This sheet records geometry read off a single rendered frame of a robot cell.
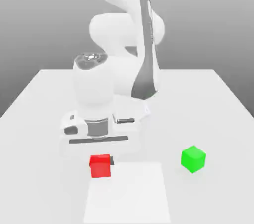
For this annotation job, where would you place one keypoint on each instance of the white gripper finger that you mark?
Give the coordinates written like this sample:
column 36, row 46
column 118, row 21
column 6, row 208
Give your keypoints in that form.
column 112, row 160

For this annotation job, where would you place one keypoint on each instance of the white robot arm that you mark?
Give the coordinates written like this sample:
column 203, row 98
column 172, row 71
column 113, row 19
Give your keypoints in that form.
column 111, row 35

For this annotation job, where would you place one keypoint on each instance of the small red cube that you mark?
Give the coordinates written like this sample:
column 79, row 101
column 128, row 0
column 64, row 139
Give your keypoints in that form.
column 100, row 166

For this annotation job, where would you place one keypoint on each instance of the small green cube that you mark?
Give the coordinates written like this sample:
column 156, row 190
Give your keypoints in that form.
column 193, row 159

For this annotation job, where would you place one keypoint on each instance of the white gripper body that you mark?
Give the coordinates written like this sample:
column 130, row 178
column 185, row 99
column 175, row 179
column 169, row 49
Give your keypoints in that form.
column 99, row 147

